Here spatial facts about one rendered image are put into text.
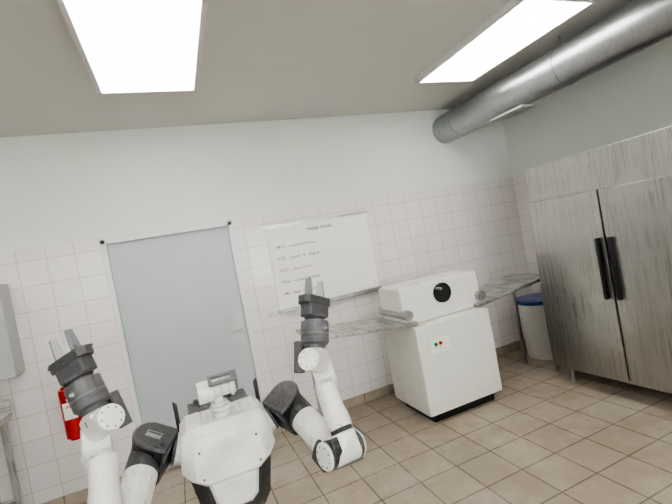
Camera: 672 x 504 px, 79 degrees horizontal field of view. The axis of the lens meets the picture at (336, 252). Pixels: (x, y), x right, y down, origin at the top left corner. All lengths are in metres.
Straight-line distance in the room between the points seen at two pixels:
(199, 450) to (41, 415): 2.95
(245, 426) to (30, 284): 2.99
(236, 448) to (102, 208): 2.99
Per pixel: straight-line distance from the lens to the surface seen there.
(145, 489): 1.33
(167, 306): 3.98
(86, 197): 4.05
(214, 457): 1.36
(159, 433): 1.41
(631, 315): 3.91
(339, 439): 1.24
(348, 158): 4.44
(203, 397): 1.36
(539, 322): 5.05
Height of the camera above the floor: 1.69
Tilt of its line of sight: 1 degrees down
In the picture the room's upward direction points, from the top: 11 degrees counter-clockwise
